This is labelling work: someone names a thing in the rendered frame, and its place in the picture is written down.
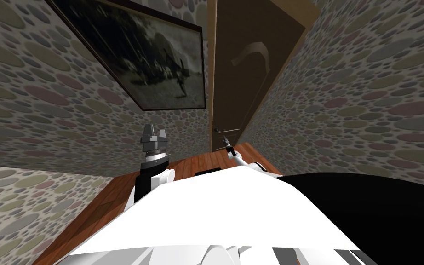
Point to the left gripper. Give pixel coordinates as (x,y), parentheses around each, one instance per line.
(154,144)

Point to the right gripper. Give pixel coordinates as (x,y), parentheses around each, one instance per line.
(228,145)

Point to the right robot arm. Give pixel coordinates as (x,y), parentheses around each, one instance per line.
(374,217)

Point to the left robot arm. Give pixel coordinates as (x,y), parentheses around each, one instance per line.
(150,176)

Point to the dark brown door leaf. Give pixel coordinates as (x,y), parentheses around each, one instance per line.
(245,92)

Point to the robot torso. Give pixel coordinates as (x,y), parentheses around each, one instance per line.
(230,213)

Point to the dark framed wall picture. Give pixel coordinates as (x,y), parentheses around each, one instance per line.
(149,59)

